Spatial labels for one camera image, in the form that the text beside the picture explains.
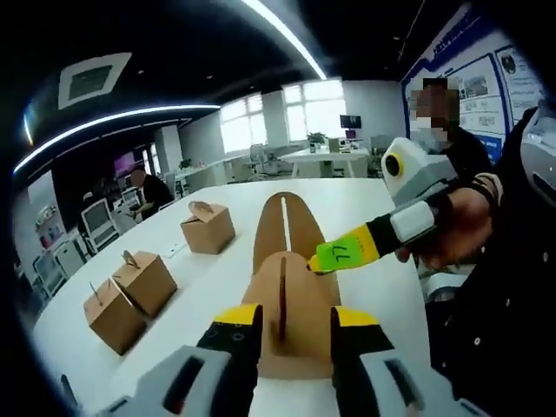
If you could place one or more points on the purple wall screen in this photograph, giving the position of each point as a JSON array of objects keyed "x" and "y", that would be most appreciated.
[{"x": 123, "y": 164}]

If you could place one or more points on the white mesh office chair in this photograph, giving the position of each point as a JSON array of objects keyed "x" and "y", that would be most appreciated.
[{"x": 99, "y": 223}]

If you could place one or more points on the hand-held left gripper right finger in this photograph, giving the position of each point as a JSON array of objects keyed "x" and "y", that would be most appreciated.
[{"x": 356, "y": 360}]

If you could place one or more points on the white chest device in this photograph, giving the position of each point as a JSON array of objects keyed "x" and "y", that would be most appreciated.
[{"x": 540, "y": 156}]

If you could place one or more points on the person's right hand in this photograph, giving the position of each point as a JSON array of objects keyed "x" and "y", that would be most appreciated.
[{"x": 465, "y": 226}]

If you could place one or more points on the ceiling air conditioner vent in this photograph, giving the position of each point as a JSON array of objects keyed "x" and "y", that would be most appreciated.
[{"x": 93, "y": 80}]

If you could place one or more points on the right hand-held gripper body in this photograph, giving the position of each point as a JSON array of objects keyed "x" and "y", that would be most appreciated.
[{"x": 417, "y": 169}]

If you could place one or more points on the blue wall poster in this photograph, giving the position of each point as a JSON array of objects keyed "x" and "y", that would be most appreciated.
[{"x": 482, "y": 82}]

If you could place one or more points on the small potted plant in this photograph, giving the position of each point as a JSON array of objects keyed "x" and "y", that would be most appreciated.
[{"x": 185, "y": 164}]

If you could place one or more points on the dark desk monitor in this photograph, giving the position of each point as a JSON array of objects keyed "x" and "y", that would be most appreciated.
[{"x": 351, "y": 121}]

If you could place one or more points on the person's black jacket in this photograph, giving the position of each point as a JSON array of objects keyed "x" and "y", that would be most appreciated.
[{"x": 499, "y": 313}]

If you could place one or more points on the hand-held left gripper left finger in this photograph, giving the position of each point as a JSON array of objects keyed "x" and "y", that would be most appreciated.
[{"x": 230, "y": 352}]

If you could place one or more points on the long ceiling light strip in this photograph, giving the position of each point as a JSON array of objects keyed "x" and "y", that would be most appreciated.
[{"x": 295, "y": 41}]

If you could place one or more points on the bright window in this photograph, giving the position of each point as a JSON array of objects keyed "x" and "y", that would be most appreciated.
[
  {"x": 313, "y": 110},
  {"x": 243, "y": 123}
]

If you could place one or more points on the white office desk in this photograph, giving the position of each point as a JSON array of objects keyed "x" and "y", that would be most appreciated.
[{"x": 321, "y": 158}]

